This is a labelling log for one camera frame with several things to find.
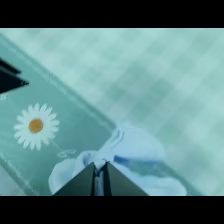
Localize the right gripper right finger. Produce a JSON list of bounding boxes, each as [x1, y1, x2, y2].
[[102, 161, 150, 197]]

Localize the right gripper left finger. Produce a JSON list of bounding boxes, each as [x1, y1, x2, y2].
[[53, 161, 98, 197]]

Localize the light blue shirt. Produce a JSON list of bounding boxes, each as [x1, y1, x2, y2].
[[47, 122, 188, 197]]

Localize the dark green garment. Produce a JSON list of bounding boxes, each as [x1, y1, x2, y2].
[[0, 58, 30, 95]]

